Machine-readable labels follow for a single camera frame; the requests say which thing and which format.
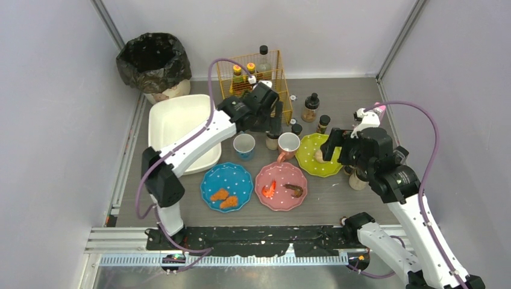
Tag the fried chicken piece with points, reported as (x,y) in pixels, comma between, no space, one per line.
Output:
(221,195)
(229,202)

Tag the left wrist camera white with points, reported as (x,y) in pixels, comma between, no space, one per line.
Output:
(254,82)

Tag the pink polka dot plate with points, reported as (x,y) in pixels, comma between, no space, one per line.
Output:
(282,173)

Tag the small black cap jar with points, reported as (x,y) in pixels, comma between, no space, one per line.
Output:
(296,129)

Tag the small dark pepper bottle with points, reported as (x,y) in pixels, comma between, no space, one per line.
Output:
(324,121)

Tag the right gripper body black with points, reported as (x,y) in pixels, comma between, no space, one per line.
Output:
(333,144)

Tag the green polka dot plate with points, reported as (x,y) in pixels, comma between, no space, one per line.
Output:
(306,156)

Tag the right fried chicken piece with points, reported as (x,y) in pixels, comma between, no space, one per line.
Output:
(229,202)

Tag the brown shrimp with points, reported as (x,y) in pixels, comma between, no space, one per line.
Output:
(297,190)

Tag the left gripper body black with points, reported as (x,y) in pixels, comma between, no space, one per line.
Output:
(275,117)

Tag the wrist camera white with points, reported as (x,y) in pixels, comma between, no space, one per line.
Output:
(254,82)
(364,119)

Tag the blue mug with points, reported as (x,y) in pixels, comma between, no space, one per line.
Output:
(244,145)

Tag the black base mount strip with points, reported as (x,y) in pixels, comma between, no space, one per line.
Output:
(267,241)

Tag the pink box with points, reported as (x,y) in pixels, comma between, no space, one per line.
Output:
(380,110)

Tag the steamed bun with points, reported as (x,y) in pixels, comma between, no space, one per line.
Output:
(319,156)

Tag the dark spice bottle right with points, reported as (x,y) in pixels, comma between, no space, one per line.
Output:
(348,170)

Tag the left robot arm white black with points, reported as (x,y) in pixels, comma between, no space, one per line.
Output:
(162,169)

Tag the tall clear oil bottle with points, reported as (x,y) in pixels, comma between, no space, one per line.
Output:
(263,65)

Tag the sauce bottle yellow cap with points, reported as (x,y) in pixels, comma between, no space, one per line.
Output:
(251,68)
(237,82)

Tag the yellow wire basket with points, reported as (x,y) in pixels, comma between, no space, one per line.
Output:
(224,71)

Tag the trash bin with black bag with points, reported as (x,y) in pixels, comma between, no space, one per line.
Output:
(155,64)

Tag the blue polka dot plate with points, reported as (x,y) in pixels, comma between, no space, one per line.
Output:
(232,177)

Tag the left fried chicken piece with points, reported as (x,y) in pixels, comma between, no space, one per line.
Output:
(221,195)

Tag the brown spice jar black cap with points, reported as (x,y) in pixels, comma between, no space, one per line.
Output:
(311,104)

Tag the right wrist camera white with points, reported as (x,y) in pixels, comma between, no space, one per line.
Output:
(364,119)

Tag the white shaker bottle right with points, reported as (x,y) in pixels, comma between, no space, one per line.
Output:
(356,183)

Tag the white plastic basin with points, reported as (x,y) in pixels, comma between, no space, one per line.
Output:
(176,119)

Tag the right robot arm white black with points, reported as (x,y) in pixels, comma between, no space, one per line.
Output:
(432,264)

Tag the red shrimp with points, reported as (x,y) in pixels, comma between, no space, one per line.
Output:
(268,191)

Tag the pink mug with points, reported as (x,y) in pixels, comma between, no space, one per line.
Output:
(288,145)

